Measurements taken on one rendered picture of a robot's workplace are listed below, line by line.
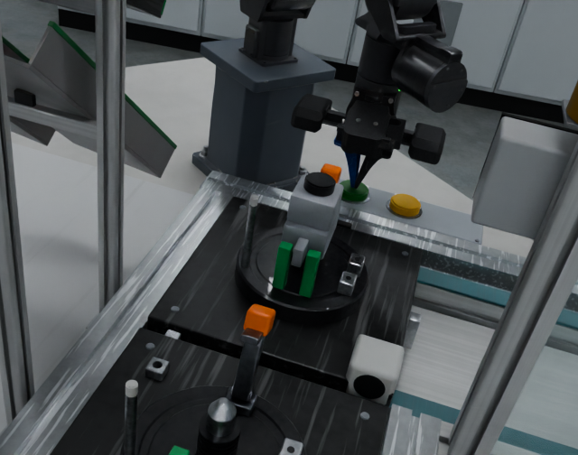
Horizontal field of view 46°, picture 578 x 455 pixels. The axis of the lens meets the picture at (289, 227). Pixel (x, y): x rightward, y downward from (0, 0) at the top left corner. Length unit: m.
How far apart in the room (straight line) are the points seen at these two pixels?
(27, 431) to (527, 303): 0.39
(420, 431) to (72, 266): 0.48
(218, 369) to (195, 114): 0.74
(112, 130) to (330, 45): 3.14
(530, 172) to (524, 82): 3.39
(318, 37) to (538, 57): 1.14
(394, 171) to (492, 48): 2.62
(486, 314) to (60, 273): 0.51
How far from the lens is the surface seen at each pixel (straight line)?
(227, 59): 1.00
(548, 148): 0.48
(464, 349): 0.79
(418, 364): 0.76
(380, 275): 0.76
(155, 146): 0.80
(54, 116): 0.70
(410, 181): 1.19
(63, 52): 0.63
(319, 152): 1.22
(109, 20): 0.62
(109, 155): 0.68
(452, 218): 0.92
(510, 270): 0.86
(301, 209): 0.65
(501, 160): 0.48
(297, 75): 0.98
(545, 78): 3.89
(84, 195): 1.03
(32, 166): 1.11
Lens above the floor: 1.42
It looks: 34 degrees down
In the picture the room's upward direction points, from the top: 10 degrees clockwise
